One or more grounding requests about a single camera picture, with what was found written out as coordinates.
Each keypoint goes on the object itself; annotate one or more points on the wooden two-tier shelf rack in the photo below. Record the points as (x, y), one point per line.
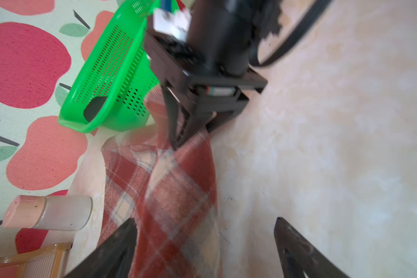
(47, 262)

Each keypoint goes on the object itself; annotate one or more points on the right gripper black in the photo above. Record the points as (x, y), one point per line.
(206, 74)

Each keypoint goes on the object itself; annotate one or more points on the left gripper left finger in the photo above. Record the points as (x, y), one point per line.
(113, 258)

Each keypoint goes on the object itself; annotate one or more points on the green plastic basket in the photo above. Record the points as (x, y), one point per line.
(117, 68)

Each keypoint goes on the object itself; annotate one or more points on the pink-cap clear bottle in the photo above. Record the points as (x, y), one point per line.
(57, 213)

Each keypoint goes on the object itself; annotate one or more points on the black skirt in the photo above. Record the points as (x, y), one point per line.
(94, 107)

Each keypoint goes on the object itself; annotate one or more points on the red plaid skirt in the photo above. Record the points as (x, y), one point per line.
(171, 195)

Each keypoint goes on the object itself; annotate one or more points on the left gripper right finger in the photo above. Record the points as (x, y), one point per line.
(298, 257)

